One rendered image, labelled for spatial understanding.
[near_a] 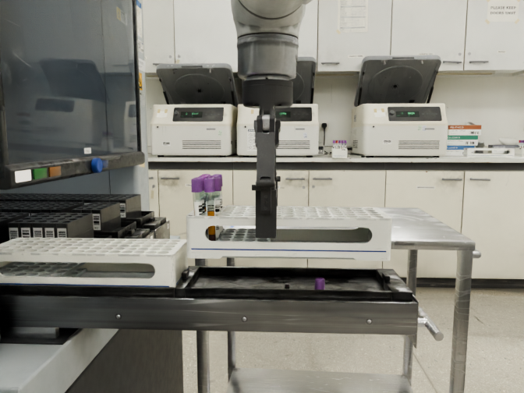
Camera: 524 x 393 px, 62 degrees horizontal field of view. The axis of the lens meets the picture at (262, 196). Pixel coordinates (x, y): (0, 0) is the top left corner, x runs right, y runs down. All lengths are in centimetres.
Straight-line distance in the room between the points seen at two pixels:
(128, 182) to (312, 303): 77
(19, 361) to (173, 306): 21
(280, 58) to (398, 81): 280
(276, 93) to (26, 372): 50
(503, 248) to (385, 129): 113
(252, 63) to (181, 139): 243
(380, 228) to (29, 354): 52
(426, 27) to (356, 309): 297
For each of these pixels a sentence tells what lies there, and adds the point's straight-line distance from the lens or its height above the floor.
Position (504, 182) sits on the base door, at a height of 74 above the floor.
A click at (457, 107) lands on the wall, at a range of 385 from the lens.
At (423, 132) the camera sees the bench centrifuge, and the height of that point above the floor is 106.
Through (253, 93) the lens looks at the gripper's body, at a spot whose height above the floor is 110.
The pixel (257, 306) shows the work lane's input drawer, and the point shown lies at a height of 80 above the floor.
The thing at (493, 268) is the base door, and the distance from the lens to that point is 340.
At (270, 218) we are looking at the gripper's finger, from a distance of 62.
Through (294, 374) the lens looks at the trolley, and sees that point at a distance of 153.
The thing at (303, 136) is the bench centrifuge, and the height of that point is 104.
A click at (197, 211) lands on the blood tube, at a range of 64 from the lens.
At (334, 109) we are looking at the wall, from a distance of 362.
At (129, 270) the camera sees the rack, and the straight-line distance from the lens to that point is 80.
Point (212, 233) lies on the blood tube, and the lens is 65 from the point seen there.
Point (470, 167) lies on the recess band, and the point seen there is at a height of 84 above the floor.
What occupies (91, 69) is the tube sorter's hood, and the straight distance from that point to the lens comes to 100.
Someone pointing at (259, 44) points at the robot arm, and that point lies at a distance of 64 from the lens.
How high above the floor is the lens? 104
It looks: 8 degrees down
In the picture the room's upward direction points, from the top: straight up
